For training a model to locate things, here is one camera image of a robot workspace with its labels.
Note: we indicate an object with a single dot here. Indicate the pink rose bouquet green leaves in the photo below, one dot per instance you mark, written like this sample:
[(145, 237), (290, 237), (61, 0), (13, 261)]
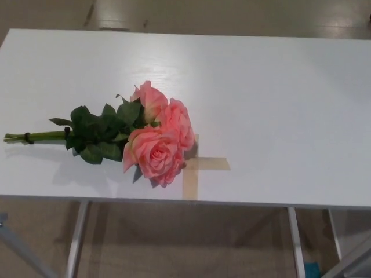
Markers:
[(156, 150)]

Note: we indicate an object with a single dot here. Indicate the long beige masking tape strip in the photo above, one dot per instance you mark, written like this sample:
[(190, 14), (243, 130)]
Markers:
[(190, 185)]

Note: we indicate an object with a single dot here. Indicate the grey floor plate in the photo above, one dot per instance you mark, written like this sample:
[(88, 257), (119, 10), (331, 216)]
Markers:
[(114, 28)]

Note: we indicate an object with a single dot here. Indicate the white metal table leg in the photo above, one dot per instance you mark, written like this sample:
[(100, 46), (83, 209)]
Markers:
[(335, 231), (76, 240), (296, 243)]

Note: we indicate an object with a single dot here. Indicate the teal object on floor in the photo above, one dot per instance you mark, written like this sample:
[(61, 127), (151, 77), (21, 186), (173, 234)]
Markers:
[(313, 270)]

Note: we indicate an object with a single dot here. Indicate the grey metal frame bar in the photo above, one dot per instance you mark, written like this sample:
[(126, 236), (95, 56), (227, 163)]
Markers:
[(350, 260), (20, 249)]

